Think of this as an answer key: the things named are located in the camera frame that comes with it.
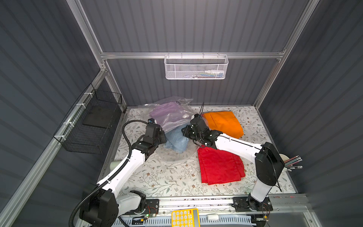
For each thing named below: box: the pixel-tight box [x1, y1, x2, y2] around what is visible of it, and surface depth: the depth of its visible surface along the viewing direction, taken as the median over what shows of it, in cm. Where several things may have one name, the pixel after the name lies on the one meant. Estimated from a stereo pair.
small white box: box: [207, 213, 220, 221], surface depth 70 cm
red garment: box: [197, 145, 246, 186], surface depth 84 cm
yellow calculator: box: [171, 208, 201, 227], surface depth 71 cm
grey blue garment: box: [163, 127, 190, 154], surface depth 84 cm
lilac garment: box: [149, 101, 192, 126], surface depth 93 cm
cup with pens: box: [278, 153, 303, 172], surface depth 78 cm
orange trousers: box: [203, 111, 244, 139], surface depth 102 cm
